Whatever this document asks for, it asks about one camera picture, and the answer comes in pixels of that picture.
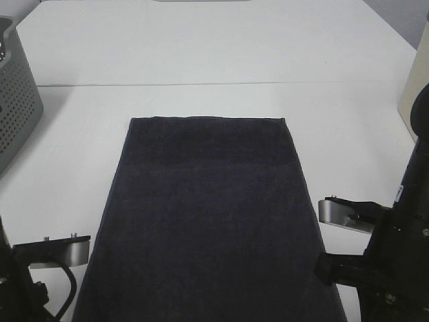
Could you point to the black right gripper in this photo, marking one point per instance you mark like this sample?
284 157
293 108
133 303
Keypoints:
391 276

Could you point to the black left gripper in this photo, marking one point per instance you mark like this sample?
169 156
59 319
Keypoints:
22 299

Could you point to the dark navy towel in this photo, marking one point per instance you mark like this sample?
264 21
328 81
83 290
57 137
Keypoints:
207 219

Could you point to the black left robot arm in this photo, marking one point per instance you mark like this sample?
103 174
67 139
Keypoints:
22 299

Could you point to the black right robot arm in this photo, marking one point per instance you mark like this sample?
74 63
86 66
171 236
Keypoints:
411 201

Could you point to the grey perforated plastic basket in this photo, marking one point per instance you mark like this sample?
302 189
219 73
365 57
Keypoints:
21 104

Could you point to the beige box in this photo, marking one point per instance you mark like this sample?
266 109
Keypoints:
416 81

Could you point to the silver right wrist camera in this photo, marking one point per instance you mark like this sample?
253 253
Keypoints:
361 216

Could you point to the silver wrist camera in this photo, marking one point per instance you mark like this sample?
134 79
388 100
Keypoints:
361 216
52 253

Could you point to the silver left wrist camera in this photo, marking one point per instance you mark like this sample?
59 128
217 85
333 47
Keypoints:
52 253

